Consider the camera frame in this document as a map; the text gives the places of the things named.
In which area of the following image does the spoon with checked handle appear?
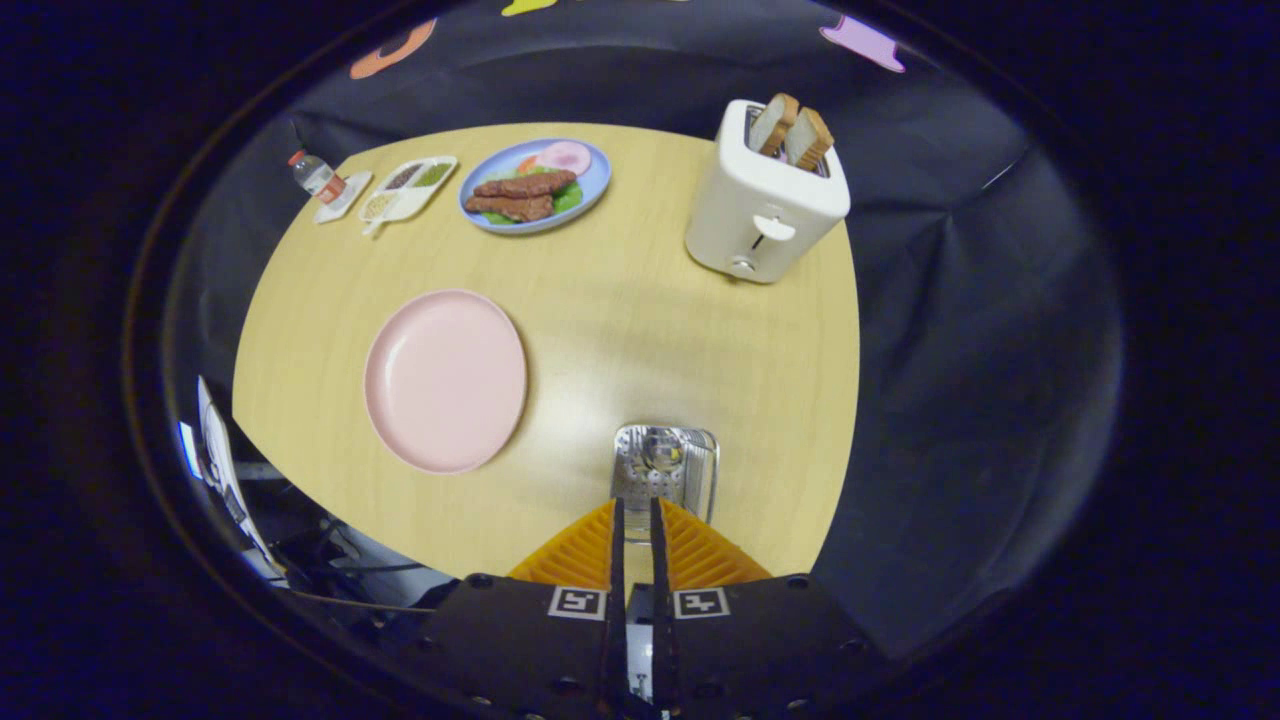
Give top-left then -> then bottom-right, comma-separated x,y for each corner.
626,427 -> 685,546

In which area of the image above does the clear plastic water bottle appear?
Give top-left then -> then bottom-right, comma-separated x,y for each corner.
288,150 -> 347,205

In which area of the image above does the brown steak piece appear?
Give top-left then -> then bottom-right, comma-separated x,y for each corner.
464,193 -> 555,223
473,170 -> 579,198

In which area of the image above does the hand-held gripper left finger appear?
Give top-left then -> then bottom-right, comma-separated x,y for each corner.
395,497 -> 629,720

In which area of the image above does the blue plate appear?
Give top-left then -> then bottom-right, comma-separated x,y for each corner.
458,138 -> 612,236

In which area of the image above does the white square coaster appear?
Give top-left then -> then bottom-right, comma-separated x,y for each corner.
314,171 -> 373,225

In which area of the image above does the white toaster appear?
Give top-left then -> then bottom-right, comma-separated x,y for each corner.
685,99 -> 852,285

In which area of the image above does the pink ham slice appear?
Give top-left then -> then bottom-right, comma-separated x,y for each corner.
535,141 -> 593,177

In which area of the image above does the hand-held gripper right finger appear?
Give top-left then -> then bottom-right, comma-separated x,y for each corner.
650,497 -> 881,720

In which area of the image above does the clear drainer basket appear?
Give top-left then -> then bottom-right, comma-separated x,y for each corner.
611,423 -> 720,526

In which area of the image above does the black backdrop cloth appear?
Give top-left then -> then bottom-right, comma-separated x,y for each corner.
165,0 -> 1121,651

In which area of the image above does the white printed panel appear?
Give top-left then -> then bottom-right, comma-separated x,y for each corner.
197,376 -> 286,581

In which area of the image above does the toast slice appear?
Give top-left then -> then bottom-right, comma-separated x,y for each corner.
783,107 -> 835,172
748,93 -> 801,158

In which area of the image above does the pink plate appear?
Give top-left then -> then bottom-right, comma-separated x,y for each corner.
363,289 -> 528,475

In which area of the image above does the white divided tray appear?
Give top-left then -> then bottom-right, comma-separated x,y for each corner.
358,155 -> 459,238

